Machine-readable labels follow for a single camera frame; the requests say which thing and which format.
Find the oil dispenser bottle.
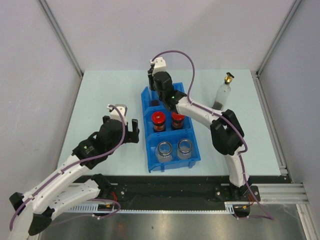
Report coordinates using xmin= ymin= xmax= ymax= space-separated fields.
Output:
xmin=149 ymin=90 xmax=160 ymax=107
xmin=212 ymin=72 xmax=235 ymax=111

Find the red-lid sauce jar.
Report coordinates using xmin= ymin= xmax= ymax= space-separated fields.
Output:
xmin=171 ymin=112 xmax=185 ymax=130
xmin=151 ymin=111 xmax=166 ymax=133

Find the clear glass jar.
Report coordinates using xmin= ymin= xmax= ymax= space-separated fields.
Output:
xmin=155 ymin=141 xmax=173 ymax=163
xmin=177 ymin=138 xmax=193 ymax=160

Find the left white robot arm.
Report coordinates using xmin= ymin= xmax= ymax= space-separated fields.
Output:
xmin=9 ymin=115 xmax=140 ymax=240

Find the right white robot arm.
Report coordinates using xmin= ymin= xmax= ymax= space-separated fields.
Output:
xmin=147 ymin=63 xmax=250 ymax=201

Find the blue three-compartment plastic bin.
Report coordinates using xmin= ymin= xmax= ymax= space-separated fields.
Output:
xmin=141 ymin=87 xmax=201 ymax=173

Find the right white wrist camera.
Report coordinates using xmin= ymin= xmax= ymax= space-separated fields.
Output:
xmin=150 ymin=57 xmax=167 ymax=76

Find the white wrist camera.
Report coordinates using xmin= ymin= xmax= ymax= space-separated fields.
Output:
xmin=150 ymin=57 xmax=167 ymax=76
xmin=107 ymin=104 xmax=128 ymax=122

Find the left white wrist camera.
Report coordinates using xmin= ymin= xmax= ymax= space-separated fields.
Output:
xmin=107 ymin=104 xmax=128 ymax=122

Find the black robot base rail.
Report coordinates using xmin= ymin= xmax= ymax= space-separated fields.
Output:
xmin=74 ymin=174 xmax=261 ymax=212

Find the white slotted cable duct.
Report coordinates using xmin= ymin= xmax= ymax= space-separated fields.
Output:
xmin=65 ymin=202 xmax=250 ymax=215

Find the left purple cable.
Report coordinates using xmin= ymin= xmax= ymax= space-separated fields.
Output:
xmin=9 ymin=104 xmax=126 ymax=231

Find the aluminium frame extrusion right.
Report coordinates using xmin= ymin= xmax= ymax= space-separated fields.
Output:
xmin=251 ymin=70 xmax=320 ymax=240

